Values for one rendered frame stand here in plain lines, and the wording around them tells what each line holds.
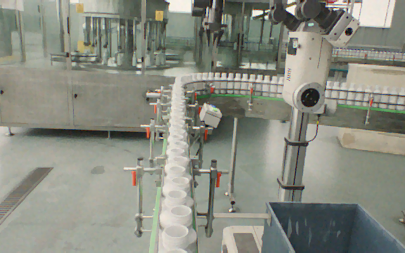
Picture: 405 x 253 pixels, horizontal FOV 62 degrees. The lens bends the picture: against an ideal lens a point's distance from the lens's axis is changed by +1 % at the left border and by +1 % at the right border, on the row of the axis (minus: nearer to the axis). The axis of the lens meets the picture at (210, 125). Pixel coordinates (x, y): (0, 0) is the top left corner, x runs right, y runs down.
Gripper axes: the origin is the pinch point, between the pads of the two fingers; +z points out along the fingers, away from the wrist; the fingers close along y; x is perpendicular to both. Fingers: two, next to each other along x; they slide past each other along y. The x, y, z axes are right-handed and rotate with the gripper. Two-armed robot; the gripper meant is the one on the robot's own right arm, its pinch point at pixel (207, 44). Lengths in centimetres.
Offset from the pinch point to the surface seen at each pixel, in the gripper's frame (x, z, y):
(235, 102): -77, 47, -35
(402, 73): -235, 25, -287
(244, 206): -73, 140, -51
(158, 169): 103, 32, 21
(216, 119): 40, 32, -3
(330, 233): 96, 56, -37
